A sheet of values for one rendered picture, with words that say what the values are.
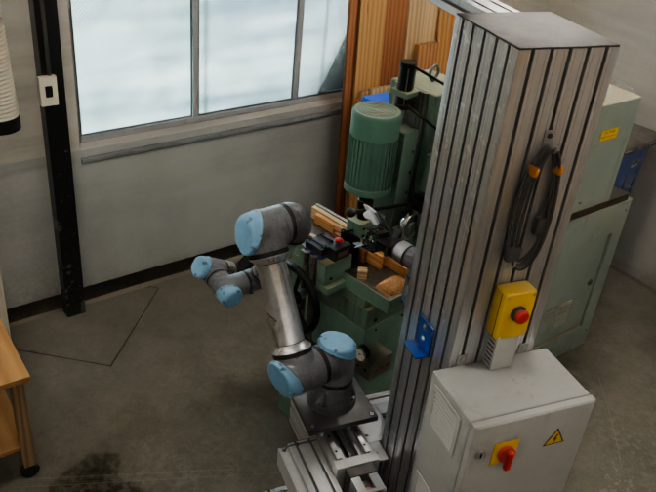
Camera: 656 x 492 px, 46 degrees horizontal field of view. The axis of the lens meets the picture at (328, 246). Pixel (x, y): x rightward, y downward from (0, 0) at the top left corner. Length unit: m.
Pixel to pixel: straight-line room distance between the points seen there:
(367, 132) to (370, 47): 1.65
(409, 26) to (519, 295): 2.81
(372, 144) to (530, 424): 1.20
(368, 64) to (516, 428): 2.79
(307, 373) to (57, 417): 1.64
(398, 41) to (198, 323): 1.90
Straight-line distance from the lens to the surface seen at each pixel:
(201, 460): 3.32
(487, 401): 1.87
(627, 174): 4.53
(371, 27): 4.24
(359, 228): 2.86
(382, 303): 2.73
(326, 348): 2.21
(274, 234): 2.10
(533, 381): 1.96
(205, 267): 2.48
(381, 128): 2.65
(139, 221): 4.07
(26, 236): 3.88
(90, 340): 3.94
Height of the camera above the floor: 2.44
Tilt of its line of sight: 31 degrees down
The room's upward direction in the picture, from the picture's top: 6 degrees clockwise
